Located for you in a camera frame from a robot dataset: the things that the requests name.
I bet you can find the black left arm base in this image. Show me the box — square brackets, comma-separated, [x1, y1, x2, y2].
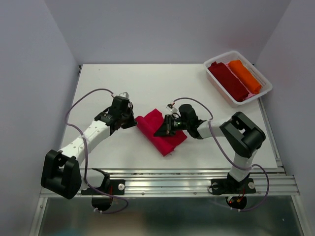
[92, 168, 126, 195]

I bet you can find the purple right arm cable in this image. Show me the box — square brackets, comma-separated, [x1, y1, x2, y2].
[167, 97, 269, 212]

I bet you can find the crimson red t shirt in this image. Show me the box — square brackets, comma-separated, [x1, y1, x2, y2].
[135, 108, 188, 157]

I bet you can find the orange rolled shirt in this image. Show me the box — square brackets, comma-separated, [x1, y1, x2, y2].
[228, 60, 262, 94]

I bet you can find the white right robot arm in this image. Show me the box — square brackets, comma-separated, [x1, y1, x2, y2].
[154, 104, 266, 192]

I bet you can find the dark red rolled shirt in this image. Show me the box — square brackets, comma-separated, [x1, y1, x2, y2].
[208, 62, 249, 102]

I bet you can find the white plastic basket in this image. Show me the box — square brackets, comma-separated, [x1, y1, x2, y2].
[203, 51, 273, 108]

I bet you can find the aluminium rail frame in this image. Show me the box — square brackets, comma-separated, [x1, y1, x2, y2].
[39, 168, 301, 197]

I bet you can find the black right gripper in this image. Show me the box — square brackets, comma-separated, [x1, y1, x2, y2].
[153, 114, 189, 137]

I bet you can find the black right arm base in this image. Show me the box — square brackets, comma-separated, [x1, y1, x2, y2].
[208, 174, 256, 196]

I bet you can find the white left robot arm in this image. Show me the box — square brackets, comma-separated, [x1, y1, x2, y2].
[41, 92, 137, 199]

